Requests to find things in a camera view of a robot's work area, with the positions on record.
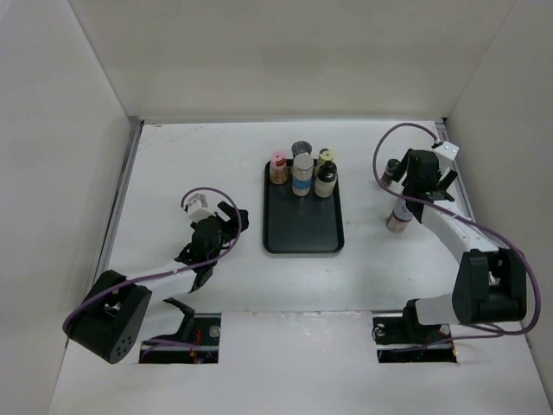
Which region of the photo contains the pink cap spice bottle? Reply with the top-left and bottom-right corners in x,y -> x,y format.
269,151 -> 288,185

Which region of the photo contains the black cap spice bottle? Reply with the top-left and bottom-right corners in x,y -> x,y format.
315,161 -> 338,198

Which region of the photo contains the yellow cap spice bottle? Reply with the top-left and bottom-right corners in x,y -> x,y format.
318,148 -> 335,164

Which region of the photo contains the silver lid blue label jar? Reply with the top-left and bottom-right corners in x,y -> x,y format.
291,153 -> 314,197

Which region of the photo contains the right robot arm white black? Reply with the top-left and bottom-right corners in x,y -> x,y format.
393,150 -> 527,342

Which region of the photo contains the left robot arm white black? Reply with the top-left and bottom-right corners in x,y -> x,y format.
62,201 -> 249,364

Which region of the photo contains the tall dark pepper grinder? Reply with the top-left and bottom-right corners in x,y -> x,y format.
381,158 -> 400,188

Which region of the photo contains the black plastic tray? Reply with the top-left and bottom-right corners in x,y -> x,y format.
263,164 -> 345,254

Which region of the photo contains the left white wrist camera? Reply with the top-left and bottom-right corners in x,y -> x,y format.
181,193 -> 214,223

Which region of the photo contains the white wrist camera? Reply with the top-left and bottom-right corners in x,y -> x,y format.
432,141 -> 460,165
181,193 -> 214,223

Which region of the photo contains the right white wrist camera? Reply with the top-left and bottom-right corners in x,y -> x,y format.
432,141 -> 460,165

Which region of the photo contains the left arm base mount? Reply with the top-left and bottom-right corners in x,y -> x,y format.
138,297 -> 222,365

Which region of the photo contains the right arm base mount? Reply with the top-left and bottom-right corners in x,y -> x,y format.
372,305 -> 457,364

